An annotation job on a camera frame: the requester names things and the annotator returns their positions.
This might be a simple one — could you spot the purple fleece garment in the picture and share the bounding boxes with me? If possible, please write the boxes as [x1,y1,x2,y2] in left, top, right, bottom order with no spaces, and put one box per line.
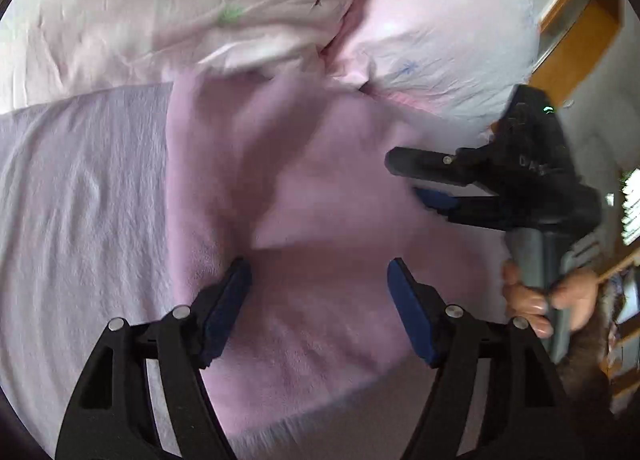
[166,73,506,459]

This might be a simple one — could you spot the brown fuzzy sleeve forearm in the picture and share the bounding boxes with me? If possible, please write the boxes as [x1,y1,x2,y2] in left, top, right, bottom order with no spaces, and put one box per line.
[556,284,620,411]

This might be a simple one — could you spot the right hand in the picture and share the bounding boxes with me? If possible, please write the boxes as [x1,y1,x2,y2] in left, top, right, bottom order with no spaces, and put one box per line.
[502,261,599,339]

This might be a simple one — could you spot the wooden stair railing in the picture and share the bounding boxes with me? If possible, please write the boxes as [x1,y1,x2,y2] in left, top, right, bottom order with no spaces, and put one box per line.
[594,168,640,416]

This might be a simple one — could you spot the pink floral pillow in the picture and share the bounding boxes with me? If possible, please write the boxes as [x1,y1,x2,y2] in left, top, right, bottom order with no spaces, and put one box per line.
[326,0,539,130]

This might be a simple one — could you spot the lavender bed sheet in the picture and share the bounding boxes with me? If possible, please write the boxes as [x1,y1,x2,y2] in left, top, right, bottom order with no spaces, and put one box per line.
[0,82,452,460]

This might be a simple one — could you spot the pink floral quilt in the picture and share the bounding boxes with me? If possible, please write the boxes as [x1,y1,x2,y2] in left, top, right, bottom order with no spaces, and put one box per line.
[1,0,353,113]

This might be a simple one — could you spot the wooden headboard frame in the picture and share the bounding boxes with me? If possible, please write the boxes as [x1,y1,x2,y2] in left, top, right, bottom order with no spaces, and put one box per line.
[530,0,623,109]

